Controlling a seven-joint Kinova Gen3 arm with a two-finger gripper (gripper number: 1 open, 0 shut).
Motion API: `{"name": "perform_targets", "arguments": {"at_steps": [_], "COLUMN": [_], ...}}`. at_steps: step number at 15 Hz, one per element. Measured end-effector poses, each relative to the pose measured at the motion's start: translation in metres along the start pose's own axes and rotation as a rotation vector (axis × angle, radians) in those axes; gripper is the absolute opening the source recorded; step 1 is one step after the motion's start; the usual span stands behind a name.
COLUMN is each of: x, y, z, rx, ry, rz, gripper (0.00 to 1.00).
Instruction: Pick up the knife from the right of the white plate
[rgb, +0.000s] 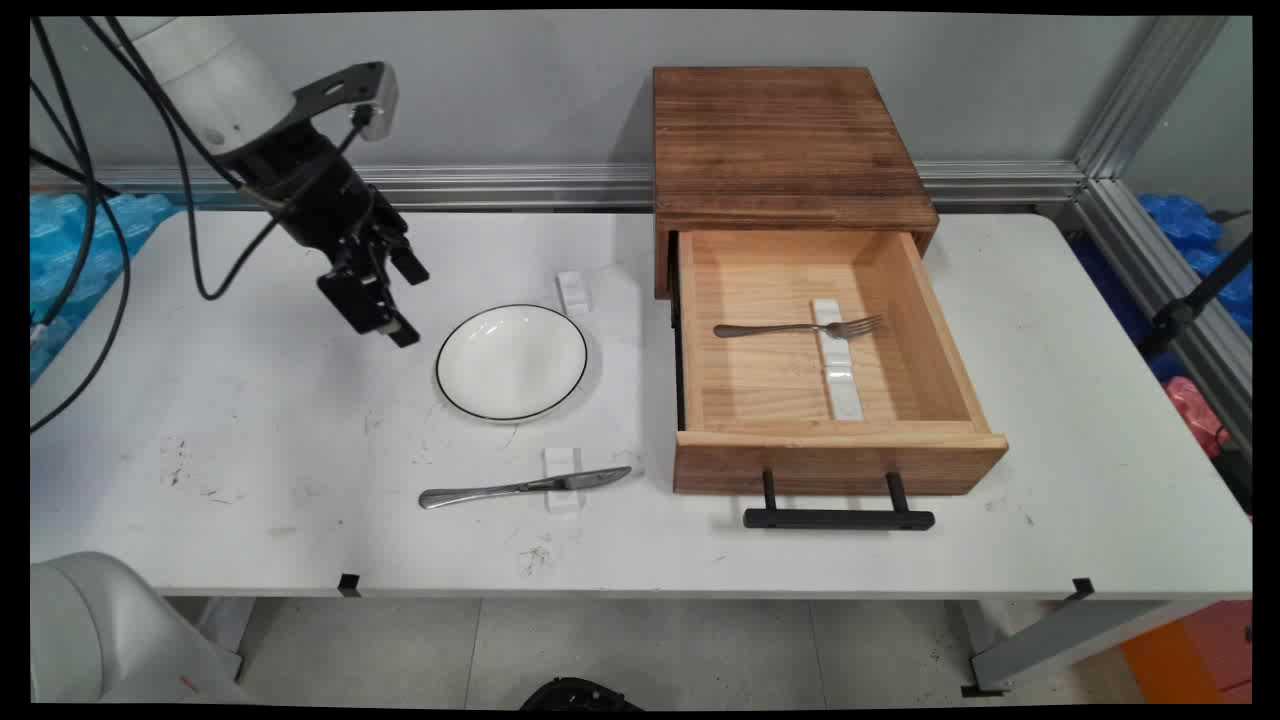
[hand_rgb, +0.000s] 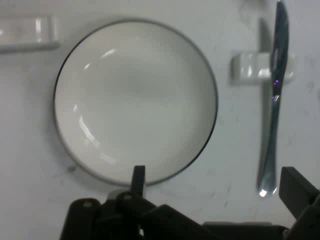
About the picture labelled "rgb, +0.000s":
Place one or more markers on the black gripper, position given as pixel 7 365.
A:
pixel 320 200

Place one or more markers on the silver table knife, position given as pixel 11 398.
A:
pixel 480 492

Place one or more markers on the white plate with black rim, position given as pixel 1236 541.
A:
pixel 510 362

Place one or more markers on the small white cutlery rest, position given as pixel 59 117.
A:
pixel 573 292

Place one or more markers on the white knife rest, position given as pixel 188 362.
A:
pixel 562 502

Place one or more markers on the black table edge clip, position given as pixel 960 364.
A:
pixel 1081 589
pixel 349 586

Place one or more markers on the light blue plastic bag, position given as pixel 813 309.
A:
pixel 70 260

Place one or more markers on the grey straight table leg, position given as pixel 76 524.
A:
pixel 225 625

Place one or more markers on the silver fork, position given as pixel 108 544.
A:
pixel 770 329

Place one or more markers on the dark brown wooden cabinet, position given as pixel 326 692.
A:
pixel 780 140

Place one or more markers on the black round object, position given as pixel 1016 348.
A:
pixel 580 695

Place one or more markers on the long white cutlery rest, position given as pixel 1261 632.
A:
pixel 846 395

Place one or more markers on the light wooden drawer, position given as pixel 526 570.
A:
pixel 830 465

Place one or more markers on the grey slanted table leg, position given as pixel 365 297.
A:
pixel 1050 640

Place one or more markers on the black stand pole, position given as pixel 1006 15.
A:
pixel 1175 315

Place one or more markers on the dark blue plastic bag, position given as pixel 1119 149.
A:
pixel 1180 220

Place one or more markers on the pink plastic bag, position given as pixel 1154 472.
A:
pixel 1190 405

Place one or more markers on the orange box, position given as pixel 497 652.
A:
pixel 1200 650

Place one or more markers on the horizontal aluminium frame rail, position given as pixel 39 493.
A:
pixel 500 186

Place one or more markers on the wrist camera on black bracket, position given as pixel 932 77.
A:
pixel 345 85

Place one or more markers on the aluminium frame side rail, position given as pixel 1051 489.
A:
pixel 1150 270

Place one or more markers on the aluminium frame post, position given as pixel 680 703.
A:
pixel 1140 90

